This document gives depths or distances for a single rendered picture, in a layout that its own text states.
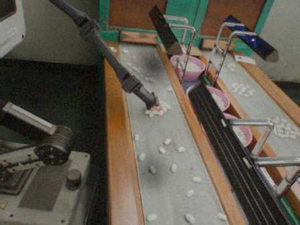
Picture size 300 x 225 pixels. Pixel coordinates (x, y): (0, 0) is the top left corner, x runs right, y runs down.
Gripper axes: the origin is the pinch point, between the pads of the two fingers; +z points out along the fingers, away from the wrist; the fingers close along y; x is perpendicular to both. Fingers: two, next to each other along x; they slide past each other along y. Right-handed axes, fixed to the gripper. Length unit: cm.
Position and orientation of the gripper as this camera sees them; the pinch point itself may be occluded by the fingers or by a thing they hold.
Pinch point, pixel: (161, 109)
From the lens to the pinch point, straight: 132.2
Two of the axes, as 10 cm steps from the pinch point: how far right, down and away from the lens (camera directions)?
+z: 6.2, 5.3, 5.7
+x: -7.6, 5.8, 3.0
